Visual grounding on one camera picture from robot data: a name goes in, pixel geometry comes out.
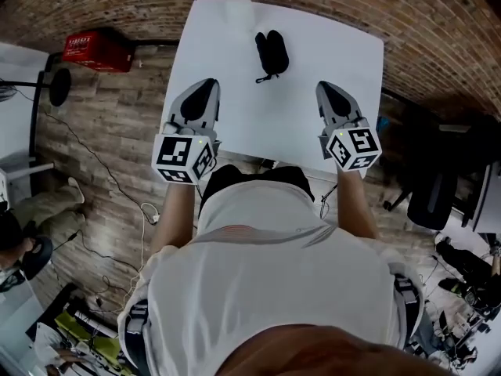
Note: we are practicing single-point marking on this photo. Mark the black pouch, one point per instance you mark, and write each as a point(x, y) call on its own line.
point(272, 53)

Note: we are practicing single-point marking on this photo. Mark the yellow-green cloth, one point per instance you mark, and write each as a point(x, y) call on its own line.
point(86, 331)

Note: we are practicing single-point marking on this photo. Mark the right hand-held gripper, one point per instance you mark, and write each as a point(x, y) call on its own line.
point(352, 147)

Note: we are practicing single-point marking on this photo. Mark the black standing fan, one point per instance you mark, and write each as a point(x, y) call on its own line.
point(60, 87)

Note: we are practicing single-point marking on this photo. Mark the person's white shirt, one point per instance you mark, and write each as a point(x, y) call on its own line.
point(274, 288)

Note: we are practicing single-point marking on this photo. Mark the person's black shorts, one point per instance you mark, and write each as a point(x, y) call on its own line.
point(223, 180)

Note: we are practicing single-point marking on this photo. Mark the person's left forearm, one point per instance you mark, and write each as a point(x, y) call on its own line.
point(174, 218)

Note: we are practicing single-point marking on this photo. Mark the dark rounded device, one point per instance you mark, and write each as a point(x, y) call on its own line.
point(37, 257)

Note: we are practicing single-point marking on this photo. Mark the person's right forearm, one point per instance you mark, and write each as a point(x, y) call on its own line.
point(358, 206)

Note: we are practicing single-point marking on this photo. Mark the black bag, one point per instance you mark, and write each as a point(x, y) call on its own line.
point(466, 265)

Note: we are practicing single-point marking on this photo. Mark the white flower vase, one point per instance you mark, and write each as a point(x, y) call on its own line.
point(238, 6)

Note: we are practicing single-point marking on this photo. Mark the black office chair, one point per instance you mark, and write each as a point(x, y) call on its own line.
point(434, 186)

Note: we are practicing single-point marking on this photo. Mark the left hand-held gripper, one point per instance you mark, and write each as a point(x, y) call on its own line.
point(174, 153)

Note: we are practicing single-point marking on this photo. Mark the red plastic crate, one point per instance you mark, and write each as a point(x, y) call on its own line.
point(96, 51)

